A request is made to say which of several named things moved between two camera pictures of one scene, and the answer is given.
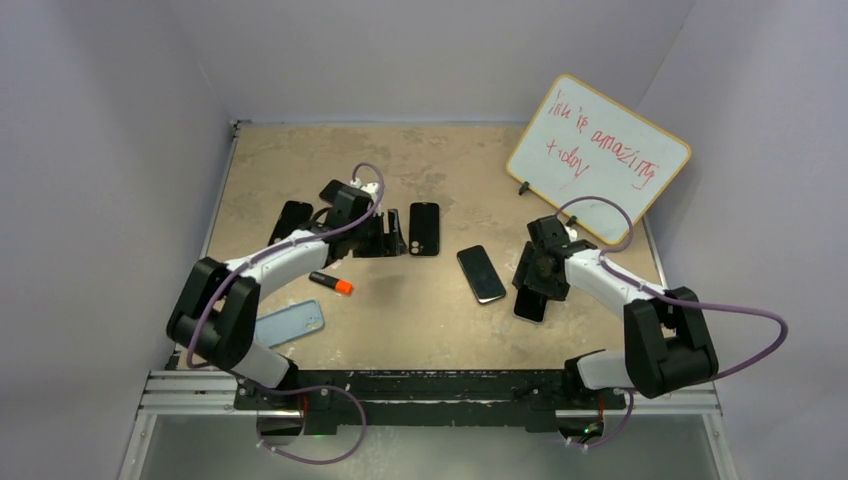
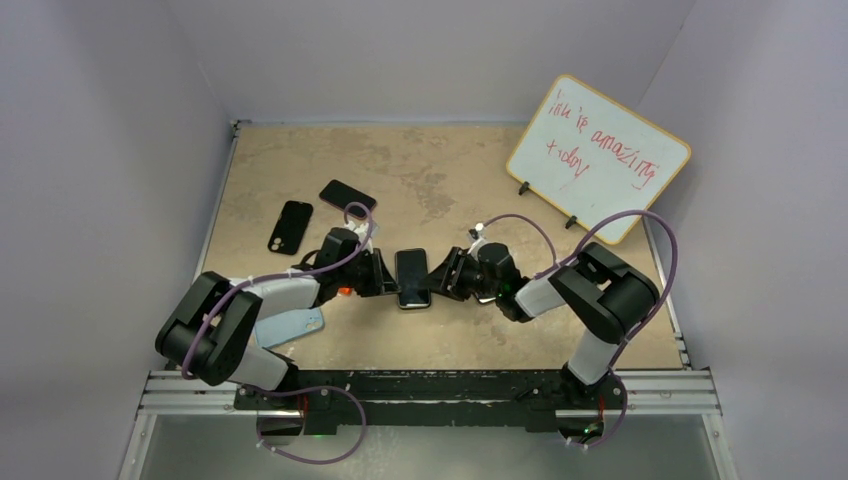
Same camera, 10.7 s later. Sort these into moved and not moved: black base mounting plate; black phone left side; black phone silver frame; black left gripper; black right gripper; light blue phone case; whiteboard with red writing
Moved: black left gripper; black right gripper; black phone silver frame
Not moved: light blue phone case; black phone left side; black base mounting plate; whiteboard with red writing
